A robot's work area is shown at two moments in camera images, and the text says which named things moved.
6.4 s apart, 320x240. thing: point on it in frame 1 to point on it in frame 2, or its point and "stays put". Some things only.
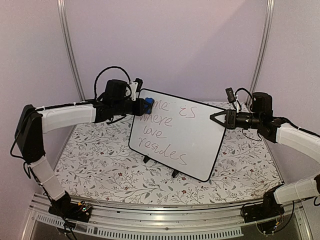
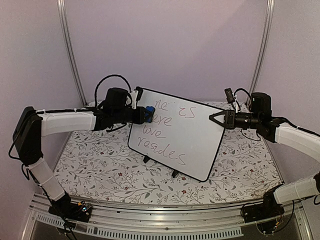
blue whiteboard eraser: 148,104 to 149,111
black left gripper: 140,109 to 140,118
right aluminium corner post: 263,53 stays put
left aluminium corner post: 63,15 stays put
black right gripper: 230,121 stays put
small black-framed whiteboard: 180,132 stays put
